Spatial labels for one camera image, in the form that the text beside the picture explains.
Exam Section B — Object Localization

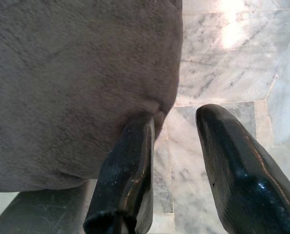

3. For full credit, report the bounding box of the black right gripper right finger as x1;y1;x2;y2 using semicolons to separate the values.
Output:
195;104;290;234

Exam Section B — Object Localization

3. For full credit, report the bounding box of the grey brown fabric armchair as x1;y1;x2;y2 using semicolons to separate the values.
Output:
0;0;184;193

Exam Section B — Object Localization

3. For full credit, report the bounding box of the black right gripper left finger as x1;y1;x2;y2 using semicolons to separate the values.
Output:
83;116;155;234

